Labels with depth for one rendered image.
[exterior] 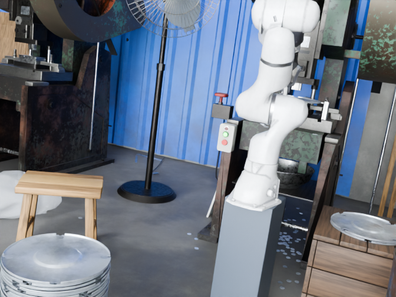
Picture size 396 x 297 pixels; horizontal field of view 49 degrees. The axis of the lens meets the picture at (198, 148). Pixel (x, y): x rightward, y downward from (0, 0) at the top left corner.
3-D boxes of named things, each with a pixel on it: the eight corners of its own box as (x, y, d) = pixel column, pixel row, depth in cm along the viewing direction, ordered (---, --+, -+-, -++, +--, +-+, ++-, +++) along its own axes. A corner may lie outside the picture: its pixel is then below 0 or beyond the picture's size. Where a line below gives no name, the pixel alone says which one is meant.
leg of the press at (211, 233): (217, 244, 225) (243, 68, 206) (196, 238, 229) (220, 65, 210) (260, 198, 310) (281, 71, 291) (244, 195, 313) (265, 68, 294)
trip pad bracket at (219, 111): (225, 142, 222) (231, 104, 217) (207, 139, 225) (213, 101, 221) (229, 141, 227) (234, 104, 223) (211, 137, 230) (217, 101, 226)
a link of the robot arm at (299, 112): (297, 170, 152) (310, 99, 147) (245, 160, 156) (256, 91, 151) (299, 164, 162) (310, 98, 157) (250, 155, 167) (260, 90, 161)
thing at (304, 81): (314, 90, 219) (316, 79, 218) (274, 84, 226) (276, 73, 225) (317, 89, 234) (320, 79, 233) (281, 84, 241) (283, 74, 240)
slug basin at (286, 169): (306, 197, 219) (310, 178, 217) (241, 182, 231) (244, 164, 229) (314, 182, 251) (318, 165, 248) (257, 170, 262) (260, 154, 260)
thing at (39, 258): (114, 283, 112) (114, 281, 112) (-9, 286, 104) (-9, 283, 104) (107, 236, 140) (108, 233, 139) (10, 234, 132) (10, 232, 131)
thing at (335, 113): (340, 120, 221) (345, 100, 219) (307, 115, 227) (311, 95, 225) (342, 119, 227) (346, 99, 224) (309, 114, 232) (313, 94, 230)
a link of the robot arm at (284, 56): (291, 69, 138) (299, 16, 127) (240, 62, 142) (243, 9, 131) (299, 43, 153) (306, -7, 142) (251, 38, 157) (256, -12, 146)
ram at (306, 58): (309, 79, 214) (320, 16, 208) (279, 74, 219) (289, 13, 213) (314, 78, 230) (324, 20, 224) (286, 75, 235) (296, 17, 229)
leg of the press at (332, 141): (322, 275, 207) (362, 85, 188) (298, 268, 211) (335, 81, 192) (337, 218, 291) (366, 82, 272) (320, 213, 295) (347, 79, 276)
